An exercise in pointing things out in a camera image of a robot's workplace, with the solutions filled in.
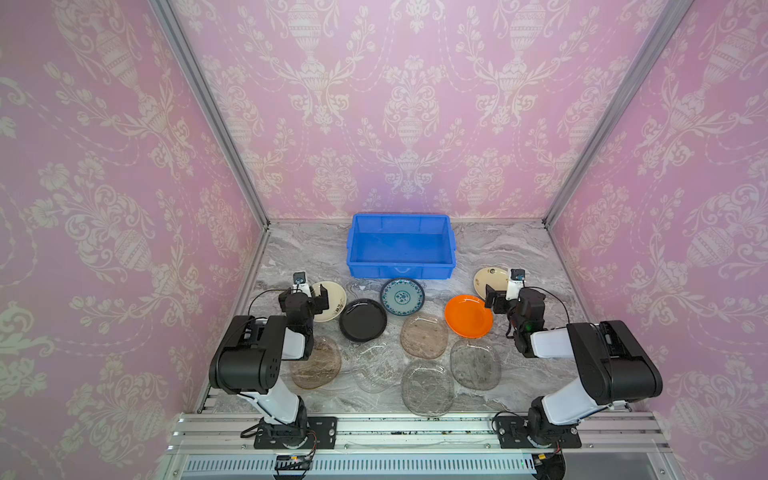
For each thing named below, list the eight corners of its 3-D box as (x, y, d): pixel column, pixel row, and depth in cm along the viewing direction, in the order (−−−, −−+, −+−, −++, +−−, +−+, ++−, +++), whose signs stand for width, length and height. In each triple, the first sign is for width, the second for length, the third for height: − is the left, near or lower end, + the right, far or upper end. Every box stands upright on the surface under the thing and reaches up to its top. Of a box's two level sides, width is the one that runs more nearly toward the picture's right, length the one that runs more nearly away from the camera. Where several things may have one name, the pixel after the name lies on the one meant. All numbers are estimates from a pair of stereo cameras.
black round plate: (338, 341, 91) (337, 338, 90) (342, 302, 100) (341, 298, 98) (387, 341, 91) (387, 338, 90) (387, 302, 100) (387, 298, 98)
